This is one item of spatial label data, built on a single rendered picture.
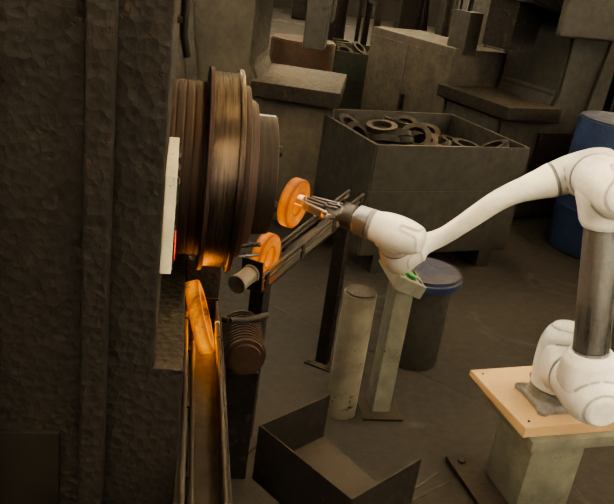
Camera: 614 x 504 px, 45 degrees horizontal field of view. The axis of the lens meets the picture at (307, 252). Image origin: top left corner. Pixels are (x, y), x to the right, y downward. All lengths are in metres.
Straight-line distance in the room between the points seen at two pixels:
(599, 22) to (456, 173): 1.50
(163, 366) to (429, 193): 2.87
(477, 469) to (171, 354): 1.56
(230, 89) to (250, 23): 2.77
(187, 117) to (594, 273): 1.15
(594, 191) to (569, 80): 3.51
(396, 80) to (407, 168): 2.18
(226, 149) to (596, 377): 1.23
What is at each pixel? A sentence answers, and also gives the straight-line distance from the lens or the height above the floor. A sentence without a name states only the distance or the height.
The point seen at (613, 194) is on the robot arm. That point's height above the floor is 1.16.
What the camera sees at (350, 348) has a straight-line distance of 2.68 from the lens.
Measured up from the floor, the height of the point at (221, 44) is 1.05.
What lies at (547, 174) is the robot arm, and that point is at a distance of 2.15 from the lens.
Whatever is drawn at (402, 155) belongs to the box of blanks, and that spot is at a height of 0.69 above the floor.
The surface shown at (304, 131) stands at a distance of 4.41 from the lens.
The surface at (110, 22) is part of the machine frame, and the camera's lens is 1.16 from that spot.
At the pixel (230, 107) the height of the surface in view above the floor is 1.29.
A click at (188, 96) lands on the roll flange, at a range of 1.61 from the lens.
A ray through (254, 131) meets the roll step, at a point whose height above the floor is 1.24.
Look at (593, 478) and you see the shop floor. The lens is 2.96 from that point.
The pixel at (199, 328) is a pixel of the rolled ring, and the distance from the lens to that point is 1.75.
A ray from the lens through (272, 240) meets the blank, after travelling 2.31.
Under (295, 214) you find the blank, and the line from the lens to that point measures 2.23.
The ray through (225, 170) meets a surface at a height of 1.18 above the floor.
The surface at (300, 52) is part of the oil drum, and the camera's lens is 6.50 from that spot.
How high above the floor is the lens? 1.62
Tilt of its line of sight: 22 degrees down
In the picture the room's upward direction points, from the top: 8 degrees clockwise
